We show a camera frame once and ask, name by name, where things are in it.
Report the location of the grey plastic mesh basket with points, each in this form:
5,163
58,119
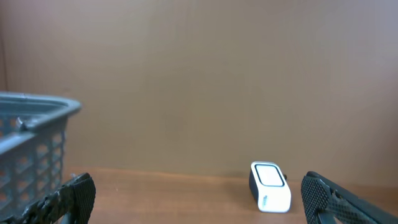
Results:
33,135

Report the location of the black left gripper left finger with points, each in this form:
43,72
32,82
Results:
72,203

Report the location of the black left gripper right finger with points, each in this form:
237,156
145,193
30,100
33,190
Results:
326,202

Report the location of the white barcode scanner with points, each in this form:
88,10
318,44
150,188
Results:
269,187

